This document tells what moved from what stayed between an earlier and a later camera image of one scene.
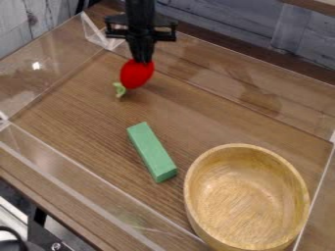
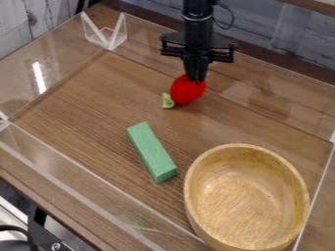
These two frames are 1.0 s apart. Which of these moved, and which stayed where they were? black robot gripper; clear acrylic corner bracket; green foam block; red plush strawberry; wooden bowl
Moved: red plush strawberry; black robot gripper
Stayed: green foam block; wooden bowl; clear acrylic corner bracket
